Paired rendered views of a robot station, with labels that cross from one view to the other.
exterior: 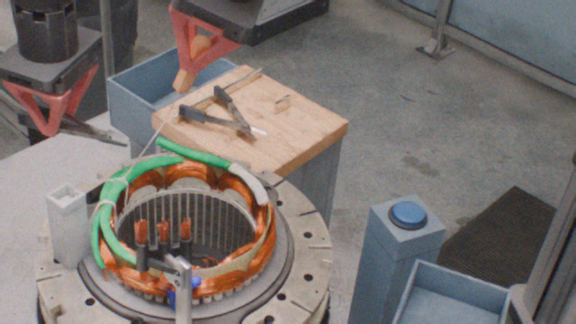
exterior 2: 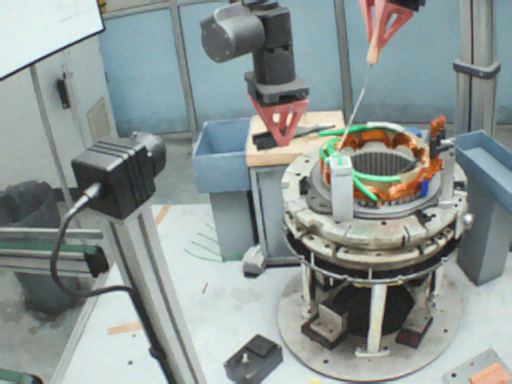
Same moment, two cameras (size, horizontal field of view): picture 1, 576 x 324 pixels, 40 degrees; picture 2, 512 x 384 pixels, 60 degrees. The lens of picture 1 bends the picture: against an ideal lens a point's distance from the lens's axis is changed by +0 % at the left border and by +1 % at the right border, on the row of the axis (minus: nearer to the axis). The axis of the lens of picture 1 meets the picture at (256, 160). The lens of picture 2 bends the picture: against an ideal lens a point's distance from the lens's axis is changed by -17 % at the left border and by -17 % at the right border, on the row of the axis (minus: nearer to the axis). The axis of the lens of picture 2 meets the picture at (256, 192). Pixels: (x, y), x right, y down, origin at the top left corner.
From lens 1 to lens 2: 0.64 m
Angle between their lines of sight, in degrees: 26
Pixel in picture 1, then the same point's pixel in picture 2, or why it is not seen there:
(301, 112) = (316, 117)
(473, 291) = (470, 140)
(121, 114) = (209, 178)
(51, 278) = (347, 230)
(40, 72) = (297, 85)
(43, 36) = (289, 62)
